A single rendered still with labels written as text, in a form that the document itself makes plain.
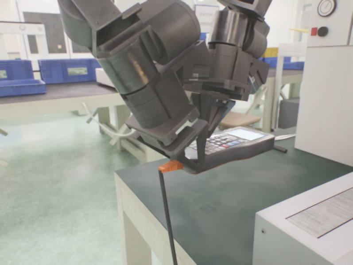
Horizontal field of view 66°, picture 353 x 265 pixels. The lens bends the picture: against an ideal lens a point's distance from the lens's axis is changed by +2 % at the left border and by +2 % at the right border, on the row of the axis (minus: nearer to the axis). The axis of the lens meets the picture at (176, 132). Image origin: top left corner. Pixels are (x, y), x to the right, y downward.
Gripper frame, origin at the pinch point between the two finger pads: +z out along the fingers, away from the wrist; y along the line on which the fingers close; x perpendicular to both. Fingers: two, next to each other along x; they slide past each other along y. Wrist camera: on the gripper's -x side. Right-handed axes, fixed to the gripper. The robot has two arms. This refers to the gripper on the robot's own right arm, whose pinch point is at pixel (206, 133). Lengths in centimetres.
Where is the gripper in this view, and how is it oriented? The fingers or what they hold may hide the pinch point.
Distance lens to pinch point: 46.9
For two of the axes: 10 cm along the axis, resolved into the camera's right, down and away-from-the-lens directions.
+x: -7.7, -0.6, -6.3
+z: -1.9, 9.7, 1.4
